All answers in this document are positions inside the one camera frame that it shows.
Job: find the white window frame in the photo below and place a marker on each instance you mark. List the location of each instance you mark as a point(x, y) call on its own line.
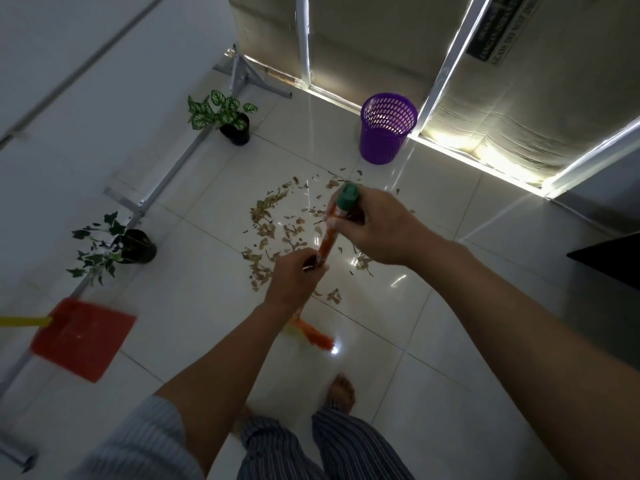
point(450, 69)

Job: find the person's right forearm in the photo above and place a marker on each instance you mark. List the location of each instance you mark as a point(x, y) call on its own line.
point(525, 354)

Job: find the person's right foot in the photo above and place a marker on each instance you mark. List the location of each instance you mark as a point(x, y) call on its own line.
point(342, 392)

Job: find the person's left fingers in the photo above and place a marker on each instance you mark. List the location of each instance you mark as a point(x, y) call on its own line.
point(316, 260)

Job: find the person's right fingers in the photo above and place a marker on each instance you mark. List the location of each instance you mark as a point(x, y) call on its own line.
point(345, 218)

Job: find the person's left hand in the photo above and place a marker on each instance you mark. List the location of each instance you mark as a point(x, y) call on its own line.
point(290, 282)

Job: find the striped trousers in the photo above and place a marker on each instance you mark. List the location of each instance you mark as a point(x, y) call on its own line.
point(320, 444)

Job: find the person's right hand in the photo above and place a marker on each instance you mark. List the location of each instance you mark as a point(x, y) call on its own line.
point(387, 227)

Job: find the pile of dry leaves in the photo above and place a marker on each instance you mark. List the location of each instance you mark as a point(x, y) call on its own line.
point(280, 229)

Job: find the ivy plant in black pot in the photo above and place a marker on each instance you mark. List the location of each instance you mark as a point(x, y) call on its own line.
point(117, 247)

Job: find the variegated plant in black pot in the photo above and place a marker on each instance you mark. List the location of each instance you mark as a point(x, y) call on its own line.
point(227, 117)

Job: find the orange broom with green cap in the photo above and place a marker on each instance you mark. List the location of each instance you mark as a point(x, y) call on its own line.
point(326, 241)

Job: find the light striped shirt sleeve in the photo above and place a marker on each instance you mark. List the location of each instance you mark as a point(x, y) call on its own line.
point(142, 444)

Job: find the person's left forearm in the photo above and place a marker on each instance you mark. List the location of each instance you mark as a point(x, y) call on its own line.
point(225, 379)

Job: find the grey metal frame stand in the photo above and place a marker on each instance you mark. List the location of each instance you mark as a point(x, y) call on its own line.
point(172, 162)

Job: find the purple plastic waste basket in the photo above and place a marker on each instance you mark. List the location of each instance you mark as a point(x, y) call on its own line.
point(386, 129)

